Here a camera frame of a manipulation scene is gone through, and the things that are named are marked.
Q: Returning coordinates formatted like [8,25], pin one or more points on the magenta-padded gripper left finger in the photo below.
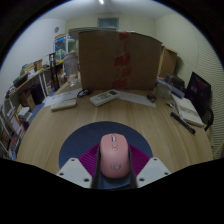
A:
[75,171]

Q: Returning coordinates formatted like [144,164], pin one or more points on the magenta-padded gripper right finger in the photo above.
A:
[152,170]

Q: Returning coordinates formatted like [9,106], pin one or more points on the pink computer mouse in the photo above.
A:
[114,155]

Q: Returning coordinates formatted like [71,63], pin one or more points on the round dark blue mouse pad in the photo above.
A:
[83,136]

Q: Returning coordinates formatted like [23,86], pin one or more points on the black marker pen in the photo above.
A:
[183,123]

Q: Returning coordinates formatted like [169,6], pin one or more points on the white open notebook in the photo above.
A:
[190,111]

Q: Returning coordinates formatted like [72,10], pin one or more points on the small black object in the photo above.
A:
[151,98]

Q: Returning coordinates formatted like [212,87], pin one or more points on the plain white paper sheet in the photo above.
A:
[138,99]

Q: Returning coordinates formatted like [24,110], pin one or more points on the cluttered book shelf unit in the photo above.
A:
[11,133]

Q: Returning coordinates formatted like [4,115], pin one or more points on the white remote with buttons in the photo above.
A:
[104,97]

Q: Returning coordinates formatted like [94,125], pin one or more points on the dark computer monitor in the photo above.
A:
[198,91]

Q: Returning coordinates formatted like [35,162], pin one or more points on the black pole stand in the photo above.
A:
[52,71]

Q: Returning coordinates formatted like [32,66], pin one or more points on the small brown cardboard box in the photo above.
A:
[169,63]

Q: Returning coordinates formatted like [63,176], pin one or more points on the large brown cardboard box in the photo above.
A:
[100,60]

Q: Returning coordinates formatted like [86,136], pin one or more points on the blue and white display cabinet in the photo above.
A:
[63,45]

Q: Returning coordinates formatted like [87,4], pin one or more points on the window with blind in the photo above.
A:
[108,22]

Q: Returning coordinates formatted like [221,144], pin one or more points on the ceiling light tube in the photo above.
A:
[101,1]

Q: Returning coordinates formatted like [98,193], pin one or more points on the long white wall desk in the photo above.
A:
[30,80]

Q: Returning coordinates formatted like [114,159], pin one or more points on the round wall vent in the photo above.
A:
[56,29]

